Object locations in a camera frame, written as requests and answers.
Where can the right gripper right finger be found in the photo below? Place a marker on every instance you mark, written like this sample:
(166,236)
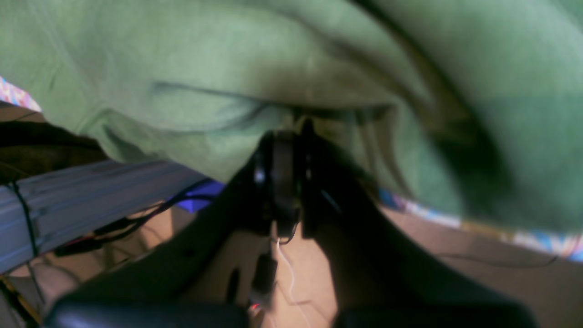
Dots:
(383,279)

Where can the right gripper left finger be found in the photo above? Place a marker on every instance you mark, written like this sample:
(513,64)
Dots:
(204,276)

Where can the green t-shirt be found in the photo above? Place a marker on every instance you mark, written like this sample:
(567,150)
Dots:
(470,107)

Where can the patterned tablecloth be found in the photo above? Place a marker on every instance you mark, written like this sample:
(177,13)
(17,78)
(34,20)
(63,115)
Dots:
(565,245)

